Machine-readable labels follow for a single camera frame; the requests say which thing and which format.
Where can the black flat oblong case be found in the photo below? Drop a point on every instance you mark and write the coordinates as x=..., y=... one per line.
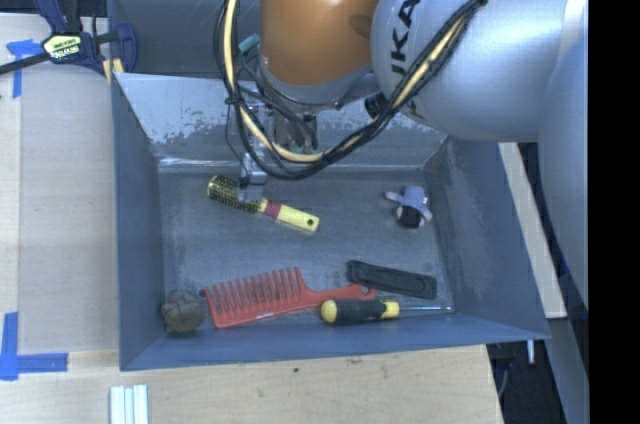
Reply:
x=392, y=280

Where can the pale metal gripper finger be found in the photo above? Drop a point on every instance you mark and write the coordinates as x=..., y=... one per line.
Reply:
x=244, y=190
x=257, y=193

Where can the grey black white small toy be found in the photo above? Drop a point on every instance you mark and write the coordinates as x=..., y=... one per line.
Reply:
x=411, y=208

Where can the brown knobbly lump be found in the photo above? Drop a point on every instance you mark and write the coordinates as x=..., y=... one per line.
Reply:
x=182, y=312

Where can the yellow and gold round hairbrush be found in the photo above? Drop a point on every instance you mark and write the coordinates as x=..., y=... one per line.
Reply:
x=295, y=215

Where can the black and yellow screwdriver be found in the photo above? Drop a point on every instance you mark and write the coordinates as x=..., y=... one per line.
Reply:
x=357, y=311

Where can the red wide-tooth comb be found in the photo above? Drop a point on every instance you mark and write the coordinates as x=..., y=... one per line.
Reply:
x=260, y=304

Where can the black cylinder on white bracket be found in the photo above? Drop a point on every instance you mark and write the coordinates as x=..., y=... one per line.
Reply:
x=376, y=104

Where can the grey metal bin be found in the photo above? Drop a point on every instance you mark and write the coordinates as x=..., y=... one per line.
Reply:
x=310, y=257

